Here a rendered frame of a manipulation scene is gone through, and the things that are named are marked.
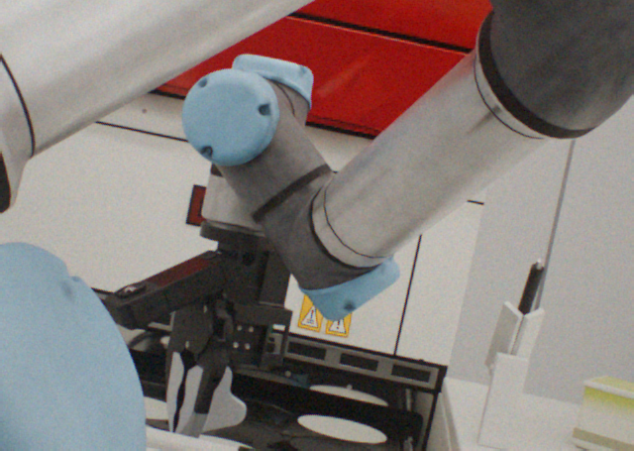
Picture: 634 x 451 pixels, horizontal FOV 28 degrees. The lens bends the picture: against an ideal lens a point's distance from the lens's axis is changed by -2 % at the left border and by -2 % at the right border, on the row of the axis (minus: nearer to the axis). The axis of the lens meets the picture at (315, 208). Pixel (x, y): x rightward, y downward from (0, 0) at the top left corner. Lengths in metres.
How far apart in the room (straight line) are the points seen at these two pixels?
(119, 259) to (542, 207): 1.63
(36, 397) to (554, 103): 0.37
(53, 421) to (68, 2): 0.19
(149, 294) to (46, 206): 0.49
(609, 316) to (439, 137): 2.25
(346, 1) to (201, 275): 0.47
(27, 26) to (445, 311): 1.02
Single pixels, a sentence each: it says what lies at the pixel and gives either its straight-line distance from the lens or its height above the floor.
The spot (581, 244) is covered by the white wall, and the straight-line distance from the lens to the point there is 3.03.
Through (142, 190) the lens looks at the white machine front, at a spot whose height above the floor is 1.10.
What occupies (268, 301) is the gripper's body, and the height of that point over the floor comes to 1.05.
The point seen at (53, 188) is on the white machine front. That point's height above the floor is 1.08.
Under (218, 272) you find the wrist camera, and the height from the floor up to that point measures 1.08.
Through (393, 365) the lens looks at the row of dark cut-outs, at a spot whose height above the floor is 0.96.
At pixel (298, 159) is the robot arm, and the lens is 1.01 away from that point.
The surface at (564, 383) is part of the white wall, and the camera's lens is 3.06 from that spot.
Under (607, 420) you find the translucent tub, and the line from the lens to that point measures 1.27.
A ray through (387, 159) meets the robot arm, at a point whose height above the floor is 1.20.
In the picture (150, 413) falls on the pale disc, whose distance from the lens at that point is 1.31.
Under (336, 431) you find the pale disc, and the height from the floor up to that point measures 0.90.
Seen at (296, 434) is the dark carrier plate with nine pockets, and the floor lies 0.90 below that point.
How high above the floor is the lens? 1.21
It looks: 3 degrees down
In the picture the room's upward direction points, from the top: 12 degrees clockwise
